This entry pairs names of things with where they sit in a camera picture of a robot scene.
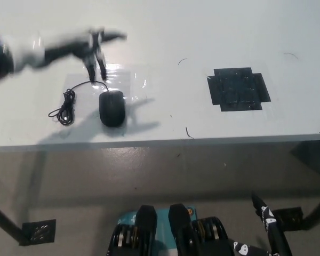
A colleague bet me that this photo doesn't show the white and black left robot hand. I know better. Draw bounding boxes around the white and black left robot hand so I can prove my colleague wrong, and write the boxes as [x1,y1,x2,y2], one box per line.
[13,26,128,84]

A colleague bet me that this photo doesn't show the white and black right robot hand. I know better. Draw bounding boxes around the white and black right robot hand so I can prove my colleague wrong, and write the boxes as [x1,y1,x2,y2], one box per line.
[229,190,293,256]

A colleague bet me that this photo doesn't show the black computer mouse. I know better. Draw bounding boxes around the black computer mouse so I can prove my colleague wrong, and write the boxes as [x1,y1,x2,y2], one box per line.
[99,90,126,127]

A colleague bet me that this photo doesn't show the black and teal robot body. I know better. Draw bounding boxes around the black and teal robot body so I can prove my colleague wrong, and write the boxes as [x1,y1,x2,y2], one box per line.
[105,204,230,256]

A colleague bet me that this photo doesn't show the black table leg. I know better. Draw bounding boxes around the black table leg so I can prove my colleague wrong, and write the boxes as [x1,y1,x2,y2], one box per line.
[0,199,26,246]
[302,196,320,230]

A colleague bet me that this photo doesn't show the clear plastic sheet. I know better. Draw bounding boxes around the clear plastic sheet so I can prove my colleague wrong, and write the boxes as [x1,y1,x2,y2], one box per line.
[65,62,150,121]

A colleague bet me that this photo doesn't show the black tape patch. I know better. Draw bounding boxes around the black tape patch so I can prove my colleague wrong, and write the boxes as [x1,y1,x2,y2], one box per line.
[206,67,271,112]

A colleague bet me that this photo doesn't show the black mouse cable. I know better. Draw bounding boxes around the black mouse cable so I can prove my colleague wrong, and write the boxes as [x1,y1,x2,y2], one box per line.
[48,81,110,126]

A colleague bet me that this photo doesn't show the dark table frame brace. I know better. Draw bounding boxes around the dark table frame brace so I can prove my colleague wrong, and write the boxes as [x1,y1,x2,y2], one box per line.
[289,140,320,185]

